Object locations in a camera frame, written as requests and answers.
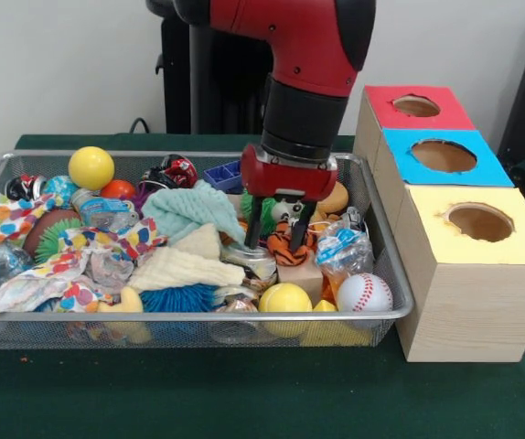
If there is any mint green cloth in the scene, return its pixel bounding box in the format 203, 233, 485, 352
141, 179, 250, 249

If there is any tan round disc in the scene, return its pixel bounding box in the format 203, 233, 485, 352
315, 182, 350, 216

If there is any shallow silver mesh bin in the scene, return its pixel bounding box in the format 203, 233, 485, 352
0, 150, 415, 351

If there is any wooden box with three holes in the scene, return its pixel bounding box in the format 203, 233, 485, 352
352, 84, 525, 363

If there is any cream cloth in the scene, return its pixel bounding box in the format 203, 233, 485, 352
126, 222, 246, 294

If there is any blue plastic compartment tray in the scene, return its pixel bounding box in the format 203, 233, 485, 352
203, 159, 244, 194

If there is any smooth yellow ball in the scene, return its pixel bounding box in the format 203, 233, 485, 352
68, 145, 116, 191

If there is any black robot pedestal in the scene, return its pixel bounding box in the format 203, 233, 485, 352
145, 0, 275, 136

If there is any blue spiky ball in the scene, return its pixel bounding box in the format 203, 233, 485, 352
139, 283, 220, 315

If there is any white baseball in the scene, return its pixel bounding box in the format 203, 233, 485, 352
336, 273, 394, 314

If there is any green spiky toy with eyes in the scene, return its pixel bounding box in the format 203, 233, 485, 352
240, 189, 309, 237

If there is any orange striped tiger plush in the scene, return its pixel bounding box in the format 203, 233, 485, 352
266, 219, 321, 267

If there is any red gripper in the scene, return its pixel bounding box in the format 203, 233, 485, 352
240, 144, 338, 253

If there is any polka dot cloth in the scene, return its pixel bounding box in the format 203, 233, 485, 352
0, 218, 168, 317

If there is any yellow tennis ball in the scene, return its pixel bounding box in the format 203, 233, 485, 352
257, 283, 314, 338

